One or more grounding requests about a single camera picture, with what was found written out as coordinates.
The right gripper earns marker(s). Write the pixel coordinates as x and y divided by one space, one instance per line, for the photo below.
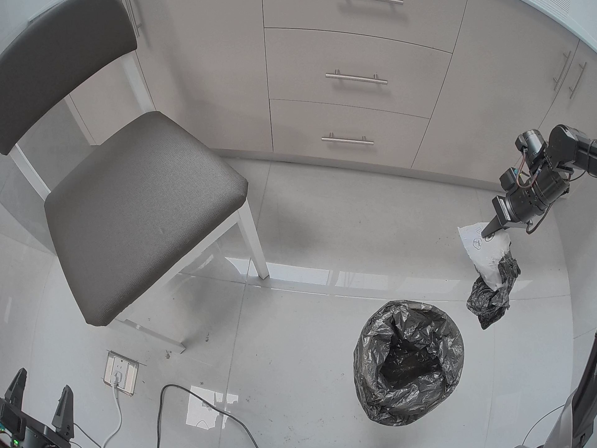
531 199

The black plastic bag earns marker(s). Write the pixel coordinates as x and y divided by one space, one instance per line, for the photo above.
373 343

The crumpled black plastic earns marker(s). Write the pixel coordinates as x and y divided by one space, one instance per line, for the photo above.
489 304

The white printed plastic wrapper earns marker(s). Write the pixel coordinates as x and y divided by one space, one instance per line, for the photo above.
485 259

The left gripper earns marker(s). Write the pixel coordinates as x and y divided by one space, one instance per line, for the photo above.
28 432

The beige cabinet with drawers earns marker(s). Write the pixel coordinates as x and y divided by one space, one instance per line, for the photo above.
354 110

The grey chair with white legs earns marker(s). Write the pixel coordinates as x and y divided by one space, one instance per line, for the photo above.
140 194

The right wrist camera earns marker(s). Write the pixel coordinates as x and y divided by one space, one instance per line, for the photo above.
509 179

